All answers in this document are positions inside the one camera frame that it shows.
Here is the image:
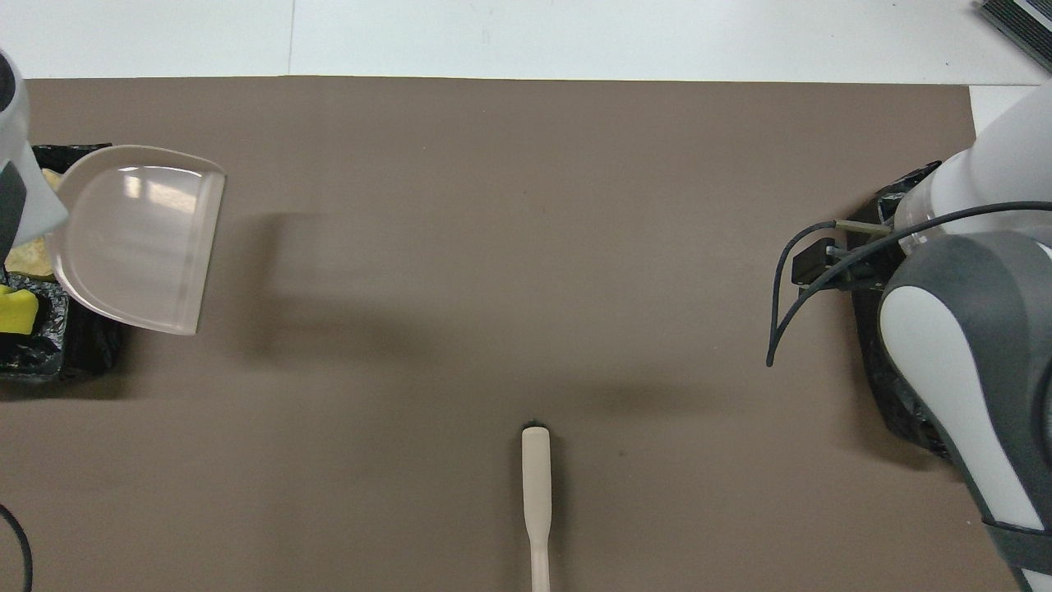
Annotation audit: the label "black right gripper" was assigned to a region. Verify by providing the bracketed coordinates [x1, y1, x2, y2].
[791, 237, 895, 294]

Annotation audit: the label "black bag lined bin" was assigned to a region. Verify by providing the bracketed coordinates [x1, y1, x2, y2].
[847, 161, 958, 460]
[0, 144, 126, 384]

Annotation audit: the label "beige hand brush black bristles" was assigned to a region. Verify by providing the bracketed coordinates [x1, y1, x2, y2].
[520, 420, 554, 592]

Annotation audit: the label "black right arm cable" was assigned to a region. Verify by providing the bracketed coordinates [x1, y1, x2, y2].
[765, 201, 1052, 369]

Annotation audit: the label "beige plastic dustpan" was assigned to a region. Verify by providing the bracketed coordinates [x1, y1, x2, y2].
[44, 145, 227, 337]

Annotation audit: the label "yellow sponge piece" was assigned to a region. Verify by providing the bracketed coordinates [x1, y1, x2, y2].
[0, 284, 41, 336]

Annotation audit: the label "grey ribbed device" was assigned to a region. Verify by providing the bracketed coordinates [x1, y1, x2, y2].
[976, 0, 1052, 75]

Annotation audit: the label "brown table mat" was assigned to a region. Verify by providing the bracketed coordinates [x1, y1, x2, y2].
[0, 76, 1032, 592]

